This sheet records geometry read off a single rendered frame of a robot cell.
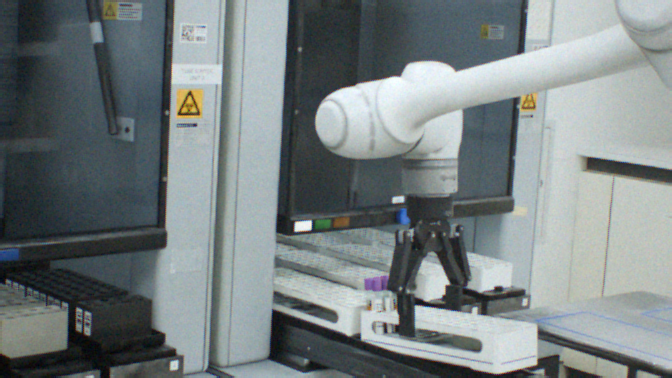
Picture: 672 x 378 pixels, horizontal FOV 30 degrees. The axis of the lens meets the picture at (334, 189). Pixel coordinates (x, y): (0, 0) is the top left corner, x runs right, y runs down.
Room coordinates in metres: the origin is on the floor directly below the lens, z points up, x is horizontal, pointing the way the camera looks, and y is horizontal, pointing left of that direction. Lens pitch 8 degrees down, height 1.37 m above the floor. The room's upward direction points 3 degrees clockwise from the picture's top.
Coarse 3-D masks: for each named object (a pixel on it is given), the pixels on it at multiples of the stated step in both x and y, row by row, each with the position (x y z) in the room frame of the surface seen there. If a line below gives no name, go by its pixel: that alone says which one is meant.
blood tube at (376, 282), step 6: (372, 282) 2.04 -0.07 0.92; (378, 282) 2.04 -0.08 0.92; (372, 288) 2.04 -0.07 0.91; (378, 288) 2.04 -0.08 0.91; (378, 294) 2.04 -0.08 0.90; (378, 300) 2.04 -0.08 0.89; (378, 306) 2.03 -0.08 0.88; (378, 312) 2.03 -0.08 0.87; (378, 324) 2.03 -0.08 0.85; (378, 330) 2.03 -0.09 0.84
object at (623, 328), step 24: (528, 312) 2.30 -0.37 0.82; (552, 312) 2.31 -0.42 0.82; (576, 312) 2.33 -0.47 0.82; (600, 312) 2.34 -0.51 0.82; (624, 312) 2.35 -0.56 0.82; (648, 312) 2.36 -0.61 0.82; (552, 336) 2.16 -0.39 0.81; (576, 336) 2.15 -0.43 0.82; (600, 336) 2.16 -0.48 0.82; (624, 336) 2.17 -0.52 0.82; (648, 336) 2.18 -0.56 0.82; (624, 360) 2.05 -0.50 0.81; (648, 360) 2.02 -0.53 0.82
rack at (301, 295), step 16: (288, 272) 2.32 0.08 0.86; (288, 288) 2.19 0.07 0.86; (304, 288) 2.19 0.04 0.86; (320, 288) 2.21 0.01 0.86; (336, 288) 2.21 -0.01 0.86; (272, 304) 2.22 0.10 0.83; (288, 304) 2.22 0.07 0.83; (304, 304) 2.24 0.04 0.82; (320, 304) 2.13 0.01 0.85; (336, 304) 2.10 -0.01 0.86; (352, 304) 2.10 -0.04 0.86; (320, 320) 2.13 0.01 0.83; (336, 320) 2.20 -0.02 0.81; (352, 320) 2.08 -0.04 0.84
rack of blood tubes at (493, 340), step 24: (384, 312) 2.03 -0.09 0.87; (432, 312) 2.03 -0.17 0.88; (456, 312) 2.03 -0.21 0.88; (384, 336) 2.02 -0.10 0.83; (432, 336) 2.02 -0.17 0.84; (456, 336) 2.03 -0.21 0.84; (480, 336) 1.87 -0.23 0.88; (504, 336) 1.85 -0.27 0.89; (528, 336) 1.89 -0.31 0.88; (432, 360) 1.94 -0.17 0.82; (456, 360) 1.90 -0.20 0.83; (480, 360) 1.86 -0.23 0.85; (504, 360) 1.85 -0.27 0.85; (528, 360) 1.89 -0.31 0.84
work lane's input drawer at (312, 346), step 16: (272, 320) 2.19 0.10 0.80; (288, 320) 2.18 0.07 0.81; (304, 320) 2.15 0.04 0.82; (272, 336) 2.19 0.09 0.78; (288, 336) 2.16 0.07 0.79; (304, 336) 2.13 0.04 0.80; (320, 336) 2.10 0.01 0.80; (336, 336) 2.08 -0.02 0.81; (352, 336) 2.07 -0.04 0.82; (304, 352) 2.13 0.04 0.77; (320, 352) 2.10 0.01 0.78; (336, 352) 2.07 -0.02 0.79; (352, 352) 2.04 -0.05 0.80; (368, 352) 2.02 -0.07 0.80; (384, 352) 2.00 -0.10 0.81; (336, 368) 2.07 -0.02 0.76; (352, 368) 2.04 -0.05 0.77; (368, 368) 2.01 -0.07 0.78; (384, 368) 1.98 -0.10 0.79; (400, 368) 1.96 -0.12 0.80; (416, 368) 1.94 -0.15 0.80; (432, 368) 1.92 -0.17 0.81; (448, 368) 1.96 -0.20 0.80; (464, 368) 1.96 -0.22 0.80
